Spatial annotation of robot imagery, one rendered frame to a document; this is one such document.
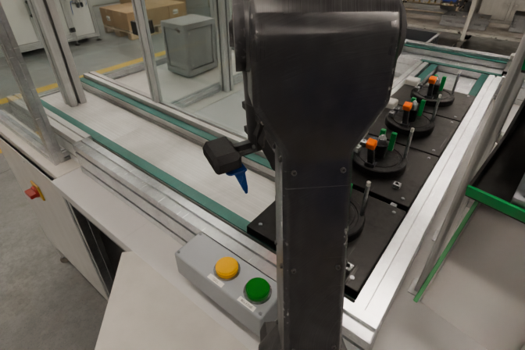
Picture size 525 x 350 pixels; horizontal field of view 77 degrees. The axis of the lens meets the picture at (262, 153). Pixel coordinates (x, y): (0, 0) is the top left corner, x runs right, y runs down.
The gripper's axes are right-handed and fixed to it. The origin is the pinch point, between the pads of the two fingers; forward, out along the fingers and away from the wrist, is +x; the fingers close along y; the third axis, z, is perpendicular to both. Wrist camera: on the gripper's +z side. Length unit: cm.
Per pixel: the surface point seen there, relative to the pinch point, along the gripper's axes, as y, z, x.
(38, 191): -55, -83, 47
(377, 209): 24.2, 2.8, 18.8
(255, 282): -6.7, 7.1, 17.1
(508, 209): 17.5, 25.8, -4.7
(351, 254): 11.7, 9.6, 18.2
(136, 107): -13, -77, 20
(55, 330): -73, -71, 112
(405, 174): 38.8, -3.4, 19.6
